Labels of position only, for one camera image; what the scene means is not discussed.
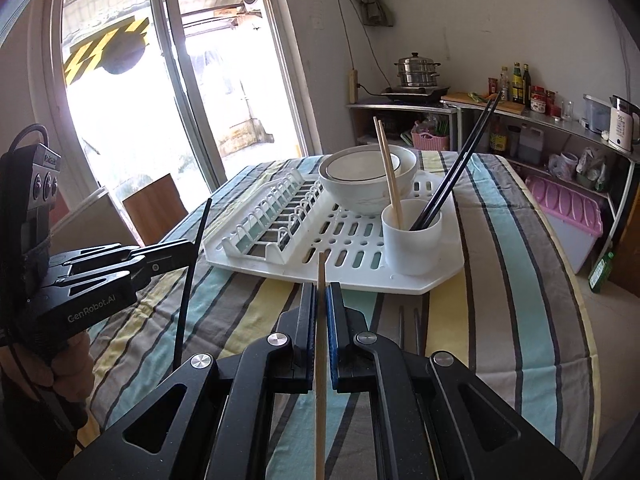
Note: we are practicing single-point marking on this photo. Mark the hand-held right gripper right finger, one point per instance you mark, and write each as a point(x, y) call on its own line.
point(334, 340)

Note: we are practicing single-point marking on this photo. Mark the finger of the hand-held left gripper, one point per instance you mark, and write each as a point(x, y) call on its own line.
point(140, 269)
point(170, 252)

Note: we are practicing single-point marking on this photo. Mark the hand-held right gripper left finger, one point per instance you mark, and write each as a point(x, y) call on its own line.
point(307, 340)

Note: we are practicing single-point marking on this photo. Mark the light wooden chopstick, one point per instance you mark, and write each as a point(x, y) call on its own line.
point(320, 410)
point(392, 175)

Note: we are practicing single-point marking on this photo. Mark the white cup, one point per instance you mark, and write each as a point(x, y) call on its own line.
point(410, 255)

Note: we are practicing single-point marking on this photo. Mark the wooden chopsticks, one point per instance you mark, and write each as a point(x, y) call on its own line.
point(385, 165)

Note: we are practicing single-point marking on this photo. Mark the bundle of chopsticks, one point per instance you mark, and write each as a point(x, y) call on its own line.
point(460, 155)

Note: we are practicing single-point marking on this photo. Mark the person's left hand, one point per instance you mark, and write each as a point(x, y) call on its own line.
point(70, 370)

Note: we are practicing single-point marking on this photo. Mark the brown wooden chair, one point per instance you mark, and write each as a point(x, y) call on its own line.
point(150, 210)

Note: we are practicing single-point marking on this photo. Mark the beige chair back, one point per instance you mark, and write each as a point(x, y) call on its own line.
point(95, 220)

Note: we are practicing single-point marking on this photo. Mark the white plastic dish rack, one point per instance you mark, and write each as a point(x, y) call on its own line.
point(340, 260)

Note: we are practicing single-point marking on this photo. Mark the large white bowl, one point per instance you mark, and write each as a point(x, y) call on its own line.
point(360, 200)

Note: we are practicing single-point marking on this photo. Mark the striped tablecloth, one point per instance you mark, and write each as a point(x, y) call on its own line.
point(500, 310)

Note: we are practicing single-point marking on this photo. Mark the small white bowl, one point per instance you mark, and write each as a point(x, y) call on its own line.
point(360, 167)

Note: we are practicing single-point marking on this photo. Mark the white sliding glass door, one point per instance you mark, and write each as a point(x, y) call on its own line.
point(172, 60)

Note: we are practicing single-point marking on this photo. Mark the yellow black striped sign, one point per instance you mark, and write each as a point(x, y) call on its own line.
point(90, 55)

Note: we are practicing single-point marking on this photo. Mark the pink plastic basket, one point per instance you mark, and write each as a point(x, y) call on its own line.
point(430, 141)

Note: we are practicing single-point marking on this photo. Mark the low metal shelf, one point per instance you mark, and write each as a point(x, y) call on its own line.
point(400, 108)

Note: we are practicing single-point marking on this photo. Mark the beige power strip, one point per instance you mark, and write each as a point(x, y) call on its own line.
point(353, 87)

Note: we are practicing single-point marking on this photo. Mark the cooking oil bottle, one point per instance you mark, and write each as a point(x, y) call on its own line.
point(498, 140)

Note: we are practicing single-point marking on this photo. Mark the black induction cooker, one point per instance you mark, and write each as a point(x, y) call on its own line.
point(415, 93)

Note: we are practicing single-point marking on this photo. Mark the pink lidded storage box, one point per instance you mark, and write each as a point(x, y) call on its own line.
point(565, 210)

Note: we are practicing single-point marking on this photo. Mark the wooden cutting board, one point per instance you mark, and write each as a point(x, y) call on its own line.
point(460, 97)

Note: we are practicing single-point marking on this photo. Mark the green glass bottle on floor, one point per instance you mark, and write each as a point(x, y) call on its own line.
point(600, 275)

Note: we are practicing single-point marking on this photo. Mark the grey plastic jerrycan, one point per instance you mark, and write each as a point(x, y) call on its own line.
point(530, 147)

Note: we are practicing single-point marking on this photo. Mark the steel steamer pot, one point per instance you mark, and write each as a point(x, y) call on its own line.
point(417, 72)

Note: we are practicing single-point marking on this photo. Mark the white plastic bag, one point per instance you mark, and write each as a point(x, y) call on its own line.
point(562, 166)

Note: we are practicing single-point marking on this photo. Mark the red sauce jar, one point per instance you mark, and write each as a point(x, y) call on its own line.
point(493, 86)

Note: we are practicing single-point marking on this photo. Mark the small clear bottle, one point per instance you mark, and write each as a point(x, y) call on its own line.
point(504, 87)

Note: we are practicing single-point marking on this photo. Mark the bundle of plastic bags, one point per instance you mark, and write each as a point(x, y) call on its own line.
point(592, 170)

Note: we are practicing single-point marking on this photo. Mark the green labelled bottle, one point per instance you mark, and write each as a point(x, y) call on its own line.
point(516, 87)

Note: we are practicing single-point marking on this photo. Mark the red white jar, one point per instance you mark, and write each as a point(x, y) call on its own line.
point(538, 102)

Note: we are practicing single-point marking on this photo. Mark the orange wooden door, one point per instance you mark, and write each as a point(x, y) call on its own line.
point(631, 240)

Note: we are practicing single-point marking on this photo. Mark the long metal shelf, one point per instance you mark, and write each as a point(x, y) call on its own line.
point(560, 122)

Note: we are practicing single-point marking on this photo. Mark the dark sauce bottle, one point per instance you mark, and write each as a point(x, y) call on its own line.
point(526, 90)

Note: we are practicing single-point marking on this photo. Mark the red lidded jar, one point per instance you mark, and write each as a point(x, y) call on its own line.
point(550, 105)

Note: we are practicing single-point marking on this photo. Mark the clear drinking glass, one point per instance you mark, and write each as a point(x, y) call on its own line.
point(569, 111)

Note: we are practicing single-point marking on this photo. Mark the water filter pitcher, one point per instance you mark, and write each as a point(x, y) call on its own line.
point(595, 115)

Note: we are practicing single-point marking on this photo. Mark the white electric kettle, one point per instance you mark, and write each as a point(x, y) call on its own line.
point(622, 127)

